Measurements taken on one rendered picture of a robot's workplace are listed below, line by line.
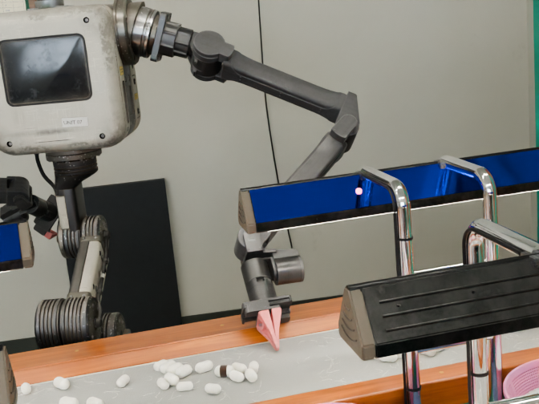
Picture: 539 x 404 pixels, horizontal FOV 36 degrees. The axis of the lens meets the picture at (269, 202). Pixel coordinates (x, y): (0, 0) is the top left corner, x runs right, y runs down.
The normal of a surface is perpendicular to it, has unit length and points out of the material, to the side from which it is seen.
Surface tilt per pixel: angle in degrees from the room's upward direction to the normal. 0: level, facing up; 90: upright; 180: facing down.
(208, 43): 48
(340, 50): 90
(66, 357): 0
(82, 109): 90
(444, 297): 58
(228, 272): 90
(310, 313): 0
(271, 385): 0
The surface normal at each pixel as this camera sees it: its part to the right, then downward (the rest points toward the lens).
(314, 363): -0.09, -0.97
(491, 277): 0.15, -0.35
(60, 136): -0.03, 0.23
